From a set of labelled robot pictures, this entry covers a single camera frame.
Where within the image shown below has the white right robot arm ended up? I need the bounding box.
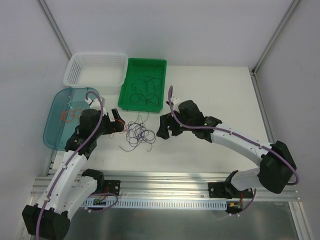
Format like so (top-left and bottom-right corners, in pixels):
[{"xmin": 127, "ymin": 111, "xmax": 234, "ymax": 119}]
[{"xmin": 156, "ymin": 97, "xmax": 299, "ymax": 199}]

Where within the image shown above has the green plastic tray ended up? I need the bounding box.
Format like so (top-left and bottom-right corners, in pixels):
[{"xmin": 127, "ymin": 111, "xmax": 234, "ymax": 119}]
[{"xmin": 118, "ymin": 58, "xmax": 167, "ymax": 113}]

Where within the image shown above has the white slotted cable duct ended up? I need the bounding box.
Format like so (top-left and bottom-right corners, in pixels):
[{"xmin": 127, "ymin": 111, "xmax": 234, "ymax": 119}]
[{"xmin": 81, "ymin": 197, "xmax": 227, "ymax": 211}]

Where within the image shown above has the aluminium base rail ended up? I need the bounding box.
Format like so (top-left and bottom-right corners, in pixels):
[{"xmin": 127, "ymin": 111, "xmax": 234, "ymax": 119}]
[{"xmin": 30, "ymin": 169, "xmax": 302, "ymax": 202}]

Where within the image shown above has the black thin wire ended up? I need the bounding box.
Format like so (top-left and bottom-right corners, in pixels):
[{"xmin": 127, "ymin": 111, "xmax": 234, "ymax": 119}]
[
  {"xmin": 129, "ymin": 92, "xmax": 161, "ymax": 107},
  {"xmin": 131, "ymin": 73, "xmax": 163, "ymax": 101}
]

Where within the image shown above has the teal transparent plastic bin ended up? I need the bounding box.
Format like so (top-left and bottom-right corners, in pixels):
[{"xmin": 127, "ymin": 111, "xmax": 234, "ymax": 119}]
[{"xmin": 43, "ymin": 87, "xmax": 98, "ymax": 151}]

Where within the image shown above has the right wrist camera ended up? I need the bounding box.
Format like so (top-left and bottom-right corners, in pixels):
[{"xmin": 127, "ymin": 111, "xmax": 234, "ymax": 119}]
[{"xmin": 170, "ymin": 96, "xmax": 182, "ymax": 109}]

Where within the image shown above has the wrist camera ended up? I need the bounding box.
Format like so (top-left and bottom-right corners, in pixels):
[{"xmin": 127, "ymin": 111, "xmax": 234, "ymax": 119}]
[
  {"xmin": 85, "ymin": 97, "xmax": 106, "ymax": 111},
  {"xmin": 170, "ymin": 96, "xmax": 182, "ymax": 109}
]

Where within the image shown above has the purple thin wire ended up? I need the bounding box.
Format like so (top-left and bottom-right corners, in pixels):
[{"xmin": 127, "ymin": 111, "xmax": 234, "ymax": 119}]
[{"xmin": 119, "ymin": 108, "xmax": 156, "ymax": 153}]

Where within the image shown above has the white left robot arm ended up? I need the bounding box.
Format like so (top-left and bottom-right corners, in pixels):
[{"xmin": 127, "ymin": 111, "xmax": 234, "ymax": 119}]
[{"xmin": 22, "ymin": 108, "xmax": 125, "ymax": 240}]

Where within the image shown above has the white perforated plastic basket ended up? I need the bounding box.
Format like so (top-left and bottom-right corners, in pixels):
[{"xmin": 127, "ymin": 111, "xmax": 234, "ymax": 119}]
[{"xmin": 63, "ymin": 52, "xmax": 128, "ymax": 88}]

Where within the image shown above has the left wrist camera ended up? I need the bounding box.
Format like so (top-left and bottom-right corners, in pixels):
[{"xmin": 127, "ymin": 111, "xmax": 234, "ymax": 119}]
[{"xmin": 85, "ymin": 97, "xmax": 106, "ymax": 111}]

